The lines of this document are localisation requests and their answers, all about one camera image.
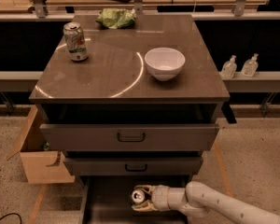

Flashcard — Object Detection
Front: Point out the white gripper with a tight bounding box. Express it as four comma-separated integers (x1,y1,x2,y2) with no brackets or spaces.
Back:
132,185,170,212

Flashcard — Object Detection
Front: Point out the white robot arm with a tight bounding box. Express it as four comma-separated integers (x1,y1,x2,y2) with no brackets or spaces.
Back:
131,181,280,224

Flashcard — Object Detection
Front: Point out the bottom drawer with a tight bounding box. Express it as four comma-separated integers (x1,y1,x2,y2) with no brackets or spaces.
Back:
78,175,188,224

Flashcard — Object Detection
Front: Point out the drawer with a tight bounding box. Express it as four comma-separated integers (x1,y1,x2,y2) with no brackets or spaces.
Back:
78,175,188,224
63,157,203,176
40,124,219,152

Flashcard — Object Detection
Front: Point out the middle drawer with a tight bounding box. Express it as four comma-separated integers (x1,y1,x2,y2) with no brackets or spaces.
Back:
63,157,203,176

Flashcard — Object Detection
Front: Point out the grey drawer cabinet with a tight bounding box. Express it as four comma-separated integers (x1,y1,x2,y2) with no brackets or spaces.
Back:
28,14,231,224

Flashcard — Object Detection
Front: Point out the top drawer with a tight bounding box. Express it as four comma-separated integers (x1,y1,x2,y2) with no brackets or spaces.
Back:
40,124,219,152

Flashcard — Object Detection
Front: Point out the white and green soda can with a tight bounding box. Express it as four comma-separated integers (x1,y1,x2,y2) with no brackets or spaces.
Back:
63,22,88,62

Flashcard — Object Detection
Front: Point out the cardboard box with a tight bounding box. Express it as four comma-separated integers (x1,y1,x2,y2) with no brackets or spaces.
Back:
7,105,75,184

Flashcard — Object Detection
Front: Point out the white bowl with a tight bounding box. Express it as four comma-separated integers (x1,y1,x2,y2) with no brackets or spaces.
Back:
145,48,186,81

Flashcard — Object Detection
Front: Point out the left sanitizer bottle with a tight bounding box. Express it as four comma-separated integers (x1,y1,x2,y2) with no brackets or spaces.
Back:
221,55,237,78

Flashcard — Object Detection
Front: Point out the sanitizer bottle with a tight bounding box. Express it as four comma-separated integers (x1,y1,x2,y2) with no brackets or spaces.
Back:
221,55,237,78
241,53,259,77

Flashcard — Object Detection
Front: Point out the right sanitizer bottle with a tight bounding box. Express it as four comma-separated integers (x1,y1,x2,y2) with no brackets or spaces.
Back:
241,53,259,77

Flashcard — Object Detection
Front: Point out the green chip bag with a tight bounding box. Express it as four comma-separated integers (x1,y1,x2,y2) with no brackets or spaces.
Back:
96,8,136,29

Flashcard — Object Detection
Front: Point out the black floor cable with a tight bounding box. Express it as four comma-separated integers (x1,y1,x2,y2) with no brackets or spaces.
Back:
0,212,22,224

